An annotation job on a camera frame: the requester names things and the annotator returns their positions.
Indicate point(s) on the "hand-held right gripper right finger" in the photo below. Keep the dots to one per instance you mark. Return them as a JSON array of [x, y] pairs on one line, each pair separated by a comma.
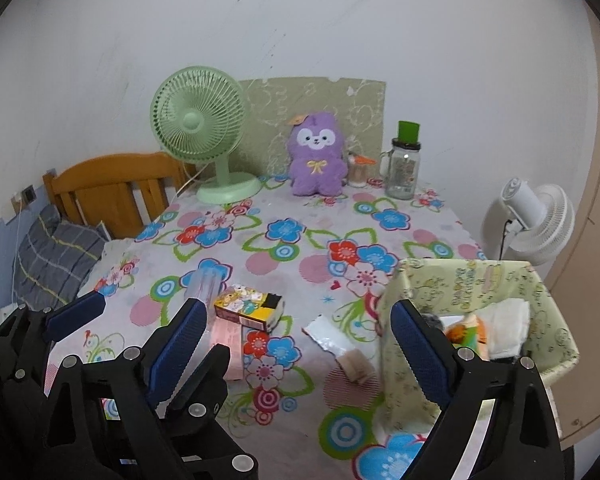
[[420, 350]]

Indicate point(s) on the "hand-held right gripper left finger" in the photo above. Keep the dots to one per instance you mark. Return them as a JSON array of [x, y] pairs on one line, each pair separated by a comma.
[[175, 345]]

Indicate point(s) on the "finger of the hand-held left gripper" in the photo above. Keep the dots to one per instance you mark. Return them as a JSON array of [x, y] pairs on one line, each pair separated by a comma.
[[205, 380], [75, 315]]

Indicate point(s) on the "grey socks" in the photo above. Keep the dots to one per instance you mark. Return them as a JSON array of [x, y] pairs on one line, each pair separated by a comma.
[[432, 321]]

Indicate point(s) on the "green and orange packet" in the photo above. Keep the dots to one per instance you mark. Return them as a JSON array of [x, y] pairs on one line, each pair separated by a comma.
[[467, 335]]

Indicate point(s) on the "white cloth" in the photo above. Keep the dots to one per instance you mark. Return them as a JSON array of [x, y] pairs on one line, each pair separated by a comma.
[[505, 325]]

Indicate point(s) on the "yellow patterned storage box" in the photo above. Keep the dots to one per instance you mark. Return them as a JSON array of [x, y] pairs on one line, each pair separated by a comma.
[[480, 275]]

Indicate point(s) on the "pink packet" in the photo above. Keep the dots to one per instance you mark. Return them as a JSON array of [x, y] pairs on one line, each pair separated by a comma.
[[230, 345]]

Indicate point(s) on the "grey plaid pillow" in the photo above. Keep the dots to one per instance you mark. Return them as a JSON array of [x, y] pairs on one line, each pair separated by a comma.
[[55, 255]]

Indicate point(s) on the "beige elastic band roll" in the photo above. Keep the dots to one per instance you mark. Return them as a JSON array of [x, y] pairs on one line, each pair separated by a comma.
[[357, 365]]

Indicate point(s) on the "cartoon print carton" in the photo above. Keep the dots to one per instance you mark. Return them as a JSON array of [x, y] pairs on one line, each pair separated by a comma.
[[245, 305]]

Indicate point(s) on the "white wrapper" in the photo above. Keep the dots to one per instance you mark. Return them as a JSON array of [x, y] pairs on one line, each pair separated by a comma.
[[330, 337]]

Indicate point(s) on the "wooden bed headboard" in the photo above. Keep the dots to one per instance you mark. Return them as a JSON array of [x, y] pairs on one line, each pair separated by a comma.
[[105, 180]]

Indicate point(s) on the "floral tablecloth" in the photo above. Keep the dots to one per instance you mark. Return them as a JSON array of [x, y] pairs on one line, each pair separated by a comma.
[[305, 240]]

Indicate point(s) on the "glass jar with green lid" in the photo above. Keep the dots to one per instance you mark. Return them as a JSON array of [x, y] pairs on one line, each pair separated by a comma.
[[402, 175]]

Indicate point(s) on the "white floor fan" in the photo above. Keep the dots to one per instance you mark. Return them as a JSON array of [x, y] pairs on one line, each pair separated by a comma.
[[545, 225]]

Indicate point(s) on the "small cup with orange lid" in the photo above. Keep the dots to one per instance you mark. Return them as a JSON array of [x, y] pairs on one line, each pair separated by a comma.
[[357, 175]]

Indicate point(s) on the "purple plush toy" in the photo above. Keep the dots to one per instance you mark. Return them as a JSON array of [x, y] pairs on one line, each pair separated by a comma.
[[315, 170]]

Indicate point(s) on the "green desk fan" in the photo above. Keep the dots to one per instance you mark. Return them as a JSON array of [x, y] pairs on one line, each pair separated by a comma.
[[195, 110]]

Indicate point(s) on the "wall socket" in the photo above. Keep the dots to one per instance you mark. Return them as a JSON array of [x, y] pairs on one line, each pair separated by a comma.
[[29, 194]]

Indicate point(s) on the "green patterned wall board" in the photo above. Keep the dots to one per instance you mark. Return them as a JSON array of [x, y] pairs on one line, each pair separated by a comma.
[[330, 95]]

